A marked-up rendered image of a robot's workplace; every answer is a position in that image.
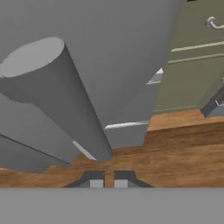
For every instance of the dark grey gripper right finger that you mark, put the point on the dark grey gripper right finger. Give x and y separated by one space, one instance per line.
124 176

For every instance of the olive green drawer front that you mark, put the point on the olive green drawer front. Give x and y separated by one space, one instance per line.
198 26

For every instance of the olive green cupboard door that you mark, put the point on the olive green cupboard door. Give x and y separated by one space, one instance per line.
186 84

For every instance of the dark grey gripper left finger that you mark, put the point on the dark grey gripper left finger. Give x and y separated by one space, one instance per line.
94 176

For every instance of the grey fridge door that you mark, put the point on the grey fridge door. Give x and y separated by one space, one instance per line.
116 43

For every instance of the dark grey appliance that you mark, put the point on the dark grey appliance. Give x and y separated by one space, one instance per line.
214 105

